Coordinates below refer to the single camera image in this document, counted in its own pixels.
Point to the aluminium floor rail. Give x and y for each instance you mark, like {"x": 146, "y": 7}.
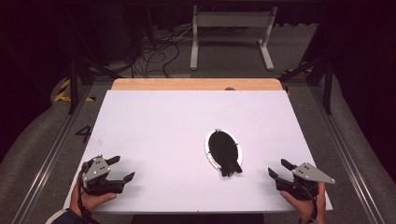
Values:
{"x": 351, "y": 165}
{"x": 46, "y": 165}

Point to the person's right hand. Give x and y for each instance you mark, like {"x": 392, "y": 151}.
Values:
{"x": 303, "y": 207}

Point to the yellow black floor tape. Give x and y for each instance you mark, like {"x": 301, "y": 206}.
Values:
{"x": 60, "y": 97}
{"x": 292, "y": 71}

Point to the white metal stand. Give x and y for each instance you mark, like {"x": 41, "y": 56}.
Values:
{"x": 232, "y": 19}

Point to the black metal stand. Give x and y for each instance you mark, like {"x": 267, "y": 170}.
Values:
{"x": 73, "y": 90}
{"x": 327, "y": 90}

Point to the oval silver photo frame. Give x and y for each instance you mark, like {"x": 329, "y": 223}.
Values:
{"x": 224, "y": 152}

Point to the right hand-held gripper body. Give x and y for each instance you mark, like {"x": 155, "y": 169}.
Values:
{"x": 303, "y": 183}

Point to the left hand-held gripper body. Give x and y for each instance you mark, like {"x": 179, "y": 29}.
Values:
{"x": 95, "y": 174}

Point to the person's left hand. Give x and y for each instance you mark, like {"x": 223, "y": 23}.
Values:
{"x": 90, "y": 202}

